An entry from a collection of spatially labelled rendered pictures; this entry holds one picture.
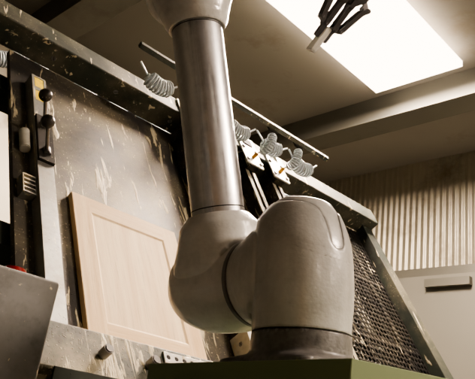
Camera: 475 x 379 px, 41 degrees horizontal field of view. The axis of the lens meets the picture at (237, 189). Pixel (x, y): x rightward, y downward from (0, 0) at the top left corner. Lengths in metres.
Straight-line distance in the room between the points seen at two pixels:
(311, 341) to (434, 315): 4.08
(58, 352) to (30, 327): 0.28
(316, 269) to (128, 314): 0.79
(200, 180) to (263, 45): 3.08
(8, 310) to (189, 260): 0.31
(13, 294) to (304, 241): 0.49
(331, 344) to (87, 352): 0.66
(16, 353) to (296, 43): 3.30
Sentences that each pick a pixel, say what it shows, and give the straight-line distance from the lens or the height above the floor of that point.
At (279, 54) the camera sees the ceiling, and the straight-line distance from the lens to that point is 4.27.
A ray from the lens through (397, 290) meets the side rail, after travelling 3.11.
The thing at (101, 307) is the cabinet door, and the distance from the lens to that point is 1.60.
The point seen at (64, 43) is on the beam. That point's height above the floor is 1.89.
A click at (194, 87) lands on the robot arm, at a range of 1.21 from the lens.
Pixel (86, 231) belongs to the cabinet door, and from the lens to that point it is 1.75.
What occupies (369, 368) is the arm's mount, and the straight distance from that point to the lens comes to 0.79.
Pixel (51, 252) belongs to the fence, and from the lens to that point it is 1.59.
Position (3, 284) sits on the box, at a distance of 1.12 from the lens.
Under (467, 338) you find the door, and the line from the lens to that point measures 4.85.
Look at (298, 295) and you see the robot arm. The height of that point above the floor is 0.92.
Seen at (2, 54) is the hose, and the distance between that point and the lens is 2.70.
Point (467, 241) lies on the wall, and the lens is 5.09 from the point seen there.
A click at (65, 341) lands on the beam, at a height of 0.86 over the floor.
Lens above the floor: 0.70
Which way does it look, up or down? 22 degrees up
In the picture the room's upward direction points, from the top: 8 degrees clockwise
